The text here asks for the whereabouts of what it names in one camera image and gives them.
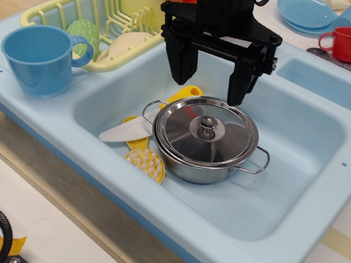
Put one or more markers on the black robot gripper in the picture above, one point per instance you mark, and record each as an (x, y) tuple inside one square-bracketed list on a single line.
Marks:
[(224, 28)]

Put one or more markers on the stainless steel pot lid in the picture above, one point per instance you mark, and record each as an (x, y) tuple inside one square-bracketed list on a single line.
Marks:
[(205, 130)]

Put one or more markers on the yellow toy spoon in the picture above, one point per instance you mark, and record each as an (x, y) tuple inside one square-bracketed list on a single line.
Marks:
[(188, 91)]

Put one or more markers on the cream toy plate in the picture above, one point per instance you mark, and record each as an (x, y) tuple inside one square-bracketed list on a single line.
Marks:
[(122, 45)]

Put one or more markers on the white toy knife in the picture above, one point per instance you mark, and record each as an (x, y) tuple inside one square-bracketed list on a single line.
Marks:
[(134, 129)]

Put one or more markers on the yellow dish drying rack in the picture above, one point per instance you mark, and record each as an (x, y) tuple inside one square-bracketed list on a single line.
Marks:
[(112, 18)]

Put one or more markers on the blue plastic plate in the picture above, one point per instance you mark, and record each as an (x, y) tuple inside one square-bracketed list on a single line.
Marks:
[(309, 16)]

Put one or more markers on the yellow scrub brush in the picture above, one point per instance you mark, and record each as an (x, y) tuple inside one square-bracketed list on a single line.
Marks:
[(148, 162)]

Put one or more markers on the light blue toy sink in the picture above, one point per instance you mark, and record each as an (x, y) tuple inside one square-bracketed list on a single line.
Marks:
[(274, 210)]

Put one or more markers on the cream toy item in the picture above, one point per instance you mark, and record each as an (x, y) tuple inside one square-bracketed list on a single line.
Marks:
[(338, 4)]

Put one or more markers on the red plastic cup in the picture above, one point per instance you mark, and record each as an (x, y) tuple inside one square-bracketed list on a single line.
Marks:
[(341, 43)]

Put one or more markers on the green toy fruit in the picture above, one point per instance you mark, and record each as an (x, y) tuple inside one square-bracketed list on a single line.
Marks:
[(89, 31)]

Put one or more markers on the grey toy utensil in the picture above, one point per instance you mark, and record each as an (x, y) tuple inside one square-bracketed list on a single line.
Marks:
[(325, 56)]

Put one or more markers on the blue plastic cup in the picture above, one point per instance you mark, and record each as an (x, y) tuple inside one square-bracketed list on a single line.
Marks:
[(42, 57)]

